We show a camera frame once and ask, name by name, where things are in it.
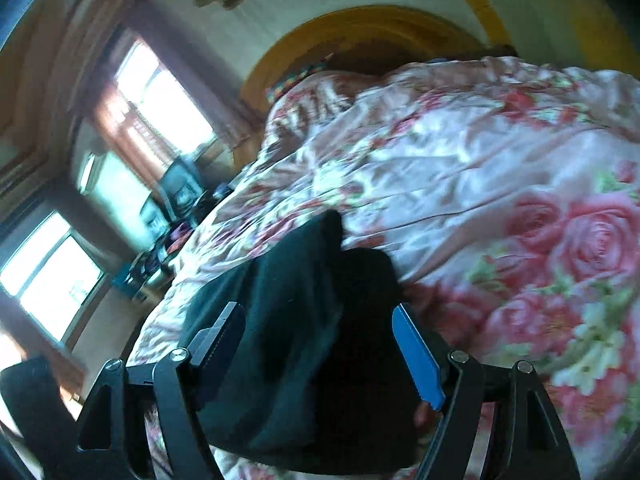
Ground bright window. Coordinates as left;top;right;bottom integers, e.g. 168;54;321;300
0;211;104;342
114;41;217;157

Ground pink floral blanket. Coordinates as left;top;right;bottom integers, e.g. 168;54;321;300
127;55;640;480

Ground black chair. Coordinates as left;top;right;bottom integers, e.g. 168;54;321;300
0;354;81;466

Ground colourful patterned pillow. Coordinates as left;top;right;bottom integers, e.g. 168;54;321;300
266;56;332;104

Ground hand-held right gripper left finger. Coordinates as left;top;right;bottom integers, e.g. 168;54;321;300
75;301;246;480

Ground cluttered bedside desk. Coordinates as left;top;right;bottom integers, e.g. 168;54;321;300
112;159;237;302

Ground reddish curtain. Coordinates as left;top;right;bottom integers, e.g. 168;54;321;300
91;94;167;187

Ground black pants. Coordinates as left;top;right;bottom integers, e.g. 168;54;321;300
180;209;443;476

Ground arched wooden headboard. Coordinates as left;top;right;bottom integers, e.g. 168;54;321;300
232;5;488;161

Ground wooden door frame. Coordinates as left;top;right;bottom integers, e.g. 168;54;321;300
434;0;512;57

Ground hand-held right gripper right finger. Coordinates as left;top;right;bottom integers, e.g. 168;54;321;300
392;302;581;480

